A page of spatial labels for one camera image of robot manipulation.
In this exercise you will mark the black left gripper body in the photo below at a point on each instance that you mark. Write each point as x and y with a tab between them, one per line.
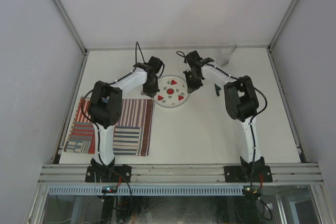
151	88

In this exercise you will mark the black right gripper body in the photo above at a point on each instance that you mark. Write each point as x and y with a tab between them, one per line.
192	83

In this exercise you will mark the white watermelon pattern plate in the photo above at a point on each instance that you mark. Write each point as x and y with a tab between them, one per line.
172	92

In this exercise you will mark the gold knife green handle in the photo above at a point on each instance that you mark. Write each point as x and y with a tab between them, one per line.
217	90

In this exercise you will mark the clear drinking glass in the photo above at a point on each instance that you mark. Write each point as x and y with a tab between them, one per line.
224	53

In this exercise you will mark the striped patchwork placemat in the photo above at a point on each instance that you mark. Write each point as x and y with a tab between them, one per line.
131	136

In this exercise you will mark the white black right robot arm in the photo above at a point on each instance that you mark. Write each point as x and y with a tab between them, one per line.
243	102

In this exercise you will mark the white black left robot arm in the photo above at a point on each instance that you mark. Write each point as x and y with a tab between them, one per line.
105	105

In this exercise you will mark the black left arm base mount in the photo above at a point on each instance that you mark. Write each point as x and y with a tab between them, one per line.
112	174

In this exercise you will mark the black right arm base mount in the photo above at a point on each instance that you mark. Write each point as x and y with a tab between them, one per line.
236	174

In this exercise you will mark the aluminium front rail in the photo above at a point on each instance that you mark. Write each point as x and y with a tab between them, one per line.
213	174

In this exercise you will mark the grey slotted cable duct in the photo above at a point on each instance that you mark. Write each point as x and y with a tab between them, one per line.
148	190

